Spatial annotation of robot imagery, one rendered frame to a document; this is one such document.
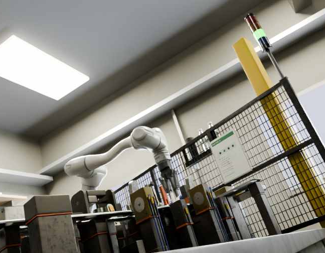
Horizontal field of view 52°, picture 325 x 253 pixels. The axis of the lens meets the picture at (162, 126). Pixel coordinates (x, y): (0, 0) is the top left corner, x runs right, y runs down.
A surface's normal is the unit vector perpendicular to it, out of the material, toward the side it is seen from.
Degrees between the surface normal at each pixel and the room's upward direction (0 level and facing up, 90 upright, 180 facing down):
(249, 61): 90
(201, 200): 90
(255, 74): 90
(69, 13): 180
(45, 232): 90
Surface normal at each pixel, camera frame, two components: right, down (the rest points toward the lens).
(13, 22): 0.29, 0.86
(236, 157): -0.69, -0.11
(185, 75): -0.48, -0.25
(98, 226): 0.66, -0.49
